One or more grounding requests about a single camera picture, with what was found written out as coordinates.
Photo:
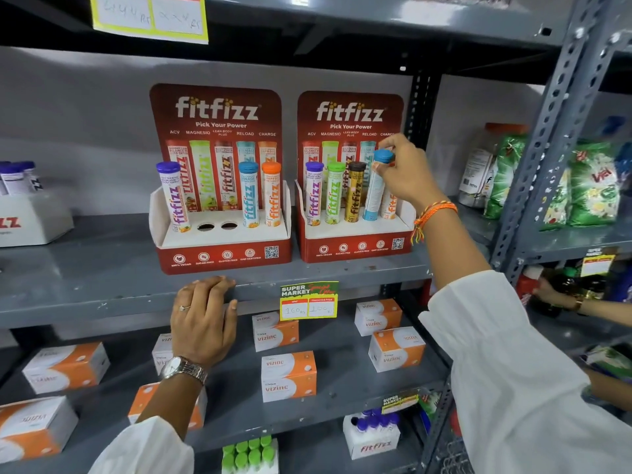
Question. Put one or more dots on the green white packet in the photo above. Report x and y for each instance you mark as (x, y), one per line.
(610, 360)

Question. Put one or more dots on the white tube orange cap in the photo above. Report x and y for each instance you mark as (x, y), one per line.
(272, 197)
(390, 208)

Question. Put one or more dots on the silver wristwatch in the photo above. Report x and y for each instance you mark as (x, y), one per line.
(182, 369)

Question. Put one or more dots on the person's right hand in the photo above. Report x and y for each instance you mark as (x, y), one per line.
(410, 177)

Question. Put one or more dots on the green detergent packet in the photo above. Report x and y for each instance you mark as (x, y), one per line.
(503, 177)
(558, 202)
(592, 187)

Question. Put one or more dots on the grey metal shelf rack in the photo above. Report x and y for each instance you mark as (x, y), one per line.
(123, 271)

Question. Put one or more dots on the green tube green cap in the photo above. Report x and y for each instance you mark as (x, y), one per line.
(334, 197)

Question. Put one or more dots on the person's left thumb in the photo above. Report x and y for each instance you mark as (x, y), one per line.
(232, 315)

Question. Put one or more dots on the white tube blue cap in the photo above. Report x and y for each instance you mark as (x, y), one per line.
(375, 192)
(249, 197)

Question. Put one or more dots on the red cardboard display stand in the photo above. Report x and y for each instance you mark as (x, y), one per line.
(217, 113)
(345, 241)

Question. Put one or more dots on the green yellow price tag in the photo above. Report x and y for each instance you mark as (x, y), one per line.
(308, 301)
(400, 402)

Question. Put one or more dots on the cluster of green cap tubes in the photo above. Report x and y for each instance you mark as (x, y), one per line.
(249, 454)

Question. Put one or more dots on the yellow handwritten price tag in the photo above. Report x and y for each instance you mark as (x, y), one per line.
(148, 17)

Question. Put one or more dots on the white cardboard display box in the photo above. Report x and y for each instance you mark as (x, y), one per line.
(34, 222)

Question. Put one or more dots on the another person's forearm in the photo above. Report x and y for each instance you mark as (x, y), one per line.
(610, 389)
(605, 310)

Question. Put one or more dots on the person's left hand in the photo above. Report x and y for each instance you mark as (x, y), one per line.
(202, 330)

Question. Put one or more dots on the group of white orange boxes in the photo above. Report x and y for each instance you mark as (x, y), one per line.
(289, 377)

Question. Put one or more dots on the grey perforated shelf rack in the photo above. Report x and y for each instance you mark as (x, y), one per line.
(548, 118)

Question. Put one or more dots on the yellow red price tag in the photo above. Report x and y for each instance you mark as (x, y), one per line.
(597, 264)

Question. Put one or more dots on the gold tube black cap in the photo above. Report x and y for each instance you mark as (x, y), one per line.
(354, 197)

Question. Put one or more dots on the person's right forearm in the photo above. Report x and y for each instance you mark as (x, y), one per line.
(493, 340)

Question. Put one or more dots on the white bottle purple cap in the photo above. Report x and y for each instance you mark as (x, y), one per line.
(33, 177)
(16, 180)
(2, 180)

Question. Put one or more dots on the white box red print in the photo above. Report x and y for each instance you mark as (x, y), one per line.
(373, 444)

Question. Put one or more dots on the dark glass bottle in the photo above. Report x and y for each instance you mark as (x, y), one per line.
(575, 283)

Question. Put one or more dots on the person's left forearm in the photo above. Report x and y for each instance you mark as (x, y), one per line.
(168, 402)

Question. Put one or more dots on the blue packet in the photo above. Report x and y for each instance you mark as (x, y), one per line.
(624, 167)

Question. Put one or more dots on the person's right thumb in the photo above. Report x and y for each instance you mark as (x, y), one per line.
(381, 169)

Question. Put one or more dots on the white tube purple cap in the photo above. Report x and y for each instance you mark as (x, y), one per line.
(314, 197)
(174, 197)

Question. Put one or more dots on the cluster of purple cap tubes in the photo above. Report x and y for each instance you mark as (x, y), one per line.
(375, 420)

